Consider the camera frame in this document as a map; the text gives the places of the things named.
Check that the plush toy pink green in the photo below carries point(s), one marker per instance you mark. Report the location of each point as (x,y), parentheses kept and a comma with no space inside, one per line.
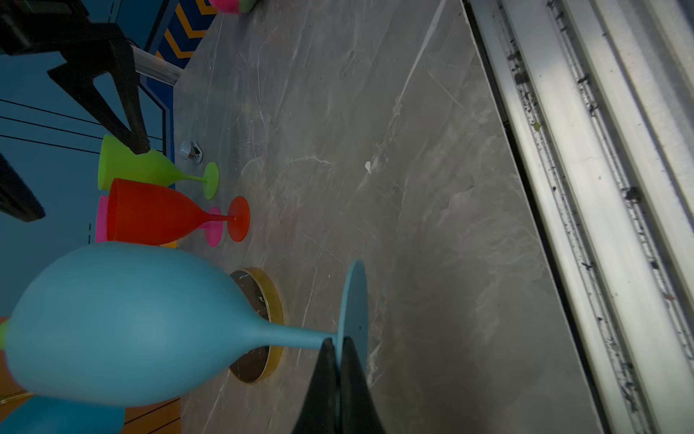
(233,6)

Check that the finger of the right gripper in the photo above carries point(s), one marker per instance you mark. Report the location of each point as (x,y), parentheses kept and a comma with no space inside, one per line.
(17,199)

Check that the gold wine glass rack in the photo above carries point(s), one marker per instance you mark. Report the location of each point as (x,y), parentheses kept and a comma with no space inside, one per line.
(201,323)

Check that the red wine glass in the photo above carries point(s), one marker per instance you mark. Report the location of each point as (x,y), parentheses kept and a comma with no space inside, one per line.
(156,215)

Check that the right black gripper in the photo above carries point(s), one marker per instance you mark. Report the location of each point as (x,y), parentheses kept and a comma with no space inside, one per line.
(38,21)

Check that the aluminium front rail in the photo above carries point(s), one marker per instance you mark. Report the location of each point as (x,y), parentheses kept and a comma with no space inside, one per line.
(598,96)

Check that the magenta wine glass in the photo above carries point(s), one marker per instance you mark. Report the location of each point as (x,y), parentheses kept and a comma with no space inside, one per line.
(213,230)

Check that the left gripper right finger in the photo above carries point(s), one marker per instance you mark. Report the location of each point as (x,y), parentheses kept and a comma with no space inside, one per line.
(358,414)

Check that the blue wine glass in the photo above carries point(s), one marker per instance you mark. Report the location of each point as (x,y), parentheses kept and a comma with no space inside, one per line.
(50,415)
(81,330)

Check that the green wine glass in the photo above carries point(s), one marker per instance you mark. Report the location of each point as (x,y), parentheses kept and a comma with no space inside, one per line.
(117,161)

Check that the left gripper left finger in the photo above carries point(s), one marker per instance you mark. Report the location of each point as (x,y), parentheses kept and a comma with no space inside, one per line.
(320,408)

